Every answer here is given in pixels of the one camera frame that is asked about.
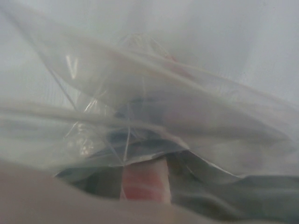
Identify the clear zip top bag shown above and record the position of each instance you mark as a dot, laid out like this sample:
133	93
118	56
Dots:
131	101

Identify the red fake strawberry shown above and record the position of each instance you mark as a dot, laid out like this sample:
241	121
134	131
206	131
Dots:
146	181

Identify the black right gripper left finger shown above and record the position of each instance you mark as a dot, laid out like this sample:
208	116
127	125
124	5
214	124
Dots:
97	176

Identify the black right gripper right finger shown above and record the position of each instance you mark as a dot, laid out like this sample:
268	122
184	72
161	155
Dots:
197	186

